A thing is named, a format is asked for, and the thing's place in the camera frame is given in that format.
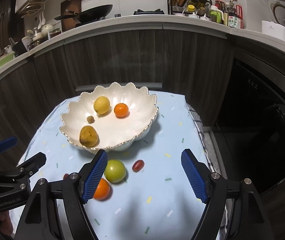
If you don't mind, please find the person left hand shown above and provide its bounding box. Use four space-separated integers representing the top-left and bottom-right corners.
0 211 13 236

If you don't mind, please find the small orange tangerine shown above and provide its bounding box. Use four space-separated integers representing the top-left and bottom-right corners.
114 103 129 118

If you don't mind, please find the large orange tangerine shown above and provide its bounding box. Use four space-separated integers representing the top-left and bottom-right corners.
93 178 110 200

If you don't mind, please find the green apple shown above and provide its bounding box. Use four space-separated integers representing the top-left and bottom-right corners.
104 159 127 183

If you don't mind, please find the black gas stove grate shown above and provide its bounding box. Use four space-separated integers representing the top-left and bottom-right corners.
134 9 165 15

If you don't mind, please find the soy sauce bottle red label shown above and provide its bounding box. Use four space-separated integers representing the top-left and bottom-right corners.
227 0 243 29

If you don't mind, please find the white teapot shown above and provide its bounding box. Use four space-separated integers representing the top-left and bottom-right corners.
41 24 53 39

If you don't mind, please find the white scalloped ceramic bowl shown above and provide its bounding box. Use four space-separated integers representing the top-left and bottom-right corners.
59 82 159 154

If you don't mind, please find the small red grape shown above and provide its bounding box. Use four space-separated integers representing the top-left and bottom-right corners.
132 160 145 172

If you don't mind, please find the brown wooden cutting board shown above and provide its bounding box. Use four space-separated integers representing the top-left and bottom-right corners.
60 0 83 32

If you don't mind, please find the small tan longan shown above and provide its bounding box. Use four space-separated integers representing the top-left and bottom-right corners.
87 116 95 124

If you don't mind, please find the yellow cap jar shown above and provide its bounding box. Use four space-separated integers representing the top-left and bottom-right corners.
186 4 196 14

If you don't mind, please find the yellow lemon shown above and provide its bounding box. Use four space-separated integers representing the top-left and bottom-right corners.
94 96 110 115

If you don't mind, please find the black wok pan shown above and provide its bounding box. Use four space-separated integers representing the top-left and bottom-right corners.
54 4 113 23

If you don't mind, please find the green lidded jar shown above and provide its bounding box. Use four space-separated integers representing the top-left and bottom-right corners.
210 5 224 24

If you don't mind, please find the white square container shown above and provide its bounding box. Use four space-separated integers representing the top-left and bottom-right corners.
262 21 285 41

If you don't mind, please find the yellow brown mango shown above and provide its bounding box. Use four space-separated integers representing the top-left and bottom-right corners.
79 126 98 147

